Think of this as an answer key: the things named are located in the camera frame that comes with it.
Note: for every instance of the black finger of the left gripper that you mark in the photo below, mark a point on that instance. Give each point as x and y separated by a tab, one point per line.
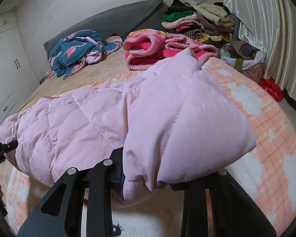
6	148

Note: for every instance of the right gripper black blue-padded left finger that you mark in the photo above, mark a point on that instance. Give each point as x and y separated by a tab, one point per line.
59	213

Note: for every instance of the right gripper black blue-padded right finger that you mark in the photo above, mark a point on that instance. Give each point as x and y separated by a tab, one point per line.
216	205

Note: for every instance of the light pink quilted coat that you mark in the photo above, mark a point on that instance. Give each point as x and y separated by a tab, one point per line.
173	121

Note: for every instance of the bag stuffed with clothes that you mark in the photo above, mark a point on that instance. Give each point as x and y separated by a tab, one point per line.
245	59

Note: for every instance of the pile of folded clothes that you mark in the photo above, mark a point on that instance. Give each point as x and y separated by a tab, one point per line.
202	22

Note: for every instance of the orange plaid bear blanket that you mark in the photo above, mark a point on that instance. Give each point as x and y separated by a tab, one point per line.
267	174

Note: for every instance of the tan bed sheet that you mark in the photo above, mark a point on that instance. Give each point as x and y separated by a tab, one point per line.
83	76

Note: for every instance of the blue flamingo print quilt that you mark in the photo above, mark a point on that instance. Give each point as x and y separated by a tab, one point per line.
80	49

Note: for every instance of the red plastic bag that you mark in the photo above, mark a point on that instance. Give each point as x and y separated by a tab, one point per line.
272	88

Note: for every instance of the hot pink fleece blanket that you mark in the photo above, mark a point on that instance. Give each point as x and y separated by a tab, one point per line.
145	47

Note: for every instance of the grey fabric headboard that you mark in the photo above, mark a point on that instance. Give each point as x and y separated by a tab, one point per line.
119	20

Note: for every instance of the cream satin curtain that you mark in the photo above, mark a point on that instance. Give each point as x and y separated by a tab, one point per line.
270	25

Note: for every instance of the white wardrobe with black handles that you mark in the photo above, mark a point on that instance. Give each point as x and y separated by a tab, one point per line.
17	78

